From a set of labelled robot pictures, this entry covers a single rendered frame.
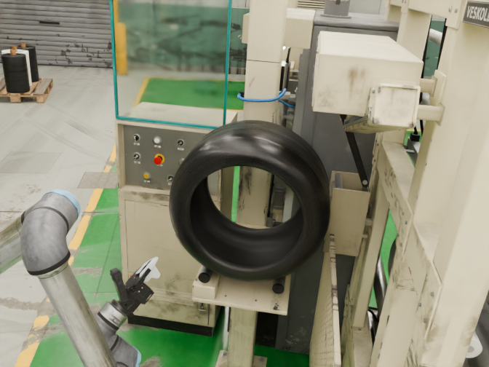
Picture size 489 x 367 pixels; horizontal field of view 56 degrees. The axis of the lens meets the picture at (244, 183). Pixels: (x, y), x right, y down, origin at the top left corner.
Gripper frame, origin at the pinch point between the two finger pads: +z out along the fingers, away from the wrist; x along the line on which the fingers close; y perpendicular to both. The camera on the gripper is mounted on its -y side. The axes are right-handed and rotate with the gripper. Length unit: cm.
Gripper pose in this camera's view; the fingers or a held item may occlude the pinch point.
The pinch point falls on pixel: (153, 258)
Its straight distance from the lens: 167.0
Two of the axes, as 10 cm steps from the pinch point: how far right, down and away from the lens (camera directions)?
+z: 6.1, -7.3, 3.0
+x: 4.8, 0.4, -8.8
